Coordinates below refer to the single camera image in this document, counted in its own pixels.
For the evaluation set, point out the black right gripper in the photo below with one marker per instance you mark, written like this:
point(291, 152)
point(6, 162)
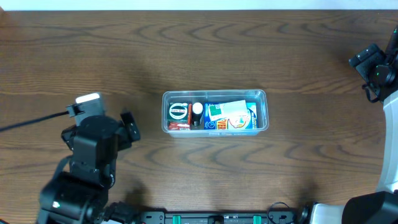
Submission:
point(365, 58)

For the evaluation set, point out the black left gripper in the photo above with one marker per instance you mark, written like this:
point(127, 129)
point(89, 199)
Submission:
point(131, 126)

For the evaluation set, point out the red Panadol ActiFast box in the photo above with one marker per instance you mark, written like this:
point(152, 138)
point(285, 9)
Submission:
point(182, 126)

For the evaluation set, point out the green Zam-Buk box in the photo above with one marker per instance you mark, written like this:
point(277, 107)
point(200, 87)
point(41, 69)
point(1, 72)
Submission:
point(177, 112)

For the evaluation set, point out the clear plastic container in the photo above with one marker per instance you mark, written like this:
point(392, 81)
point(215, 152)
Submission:
point(215, 96)

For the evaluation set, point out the dark bottle white cap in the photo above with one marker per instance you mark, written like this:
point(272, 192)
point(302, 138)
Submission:
point(197, 114)

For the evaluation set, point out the white green Panadol box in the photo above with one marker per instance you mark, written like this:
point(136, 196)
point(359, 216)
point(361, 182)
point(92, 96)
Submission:
point(217, 111)

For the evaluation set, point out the blue Kool Fever box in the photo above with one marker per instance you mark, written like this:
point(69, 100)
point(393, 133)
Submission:
point(248, 121)

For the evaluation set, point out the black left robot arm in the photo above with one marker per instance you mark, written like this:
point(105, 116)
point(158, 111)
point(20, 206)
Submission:
point(79, 188)

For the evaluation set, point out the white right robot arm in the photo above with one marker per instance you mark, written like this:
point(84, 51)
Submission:
point(378, 69)

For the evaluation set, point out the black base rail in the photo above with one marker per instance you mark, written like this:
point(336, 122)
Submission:
point(158, 217)

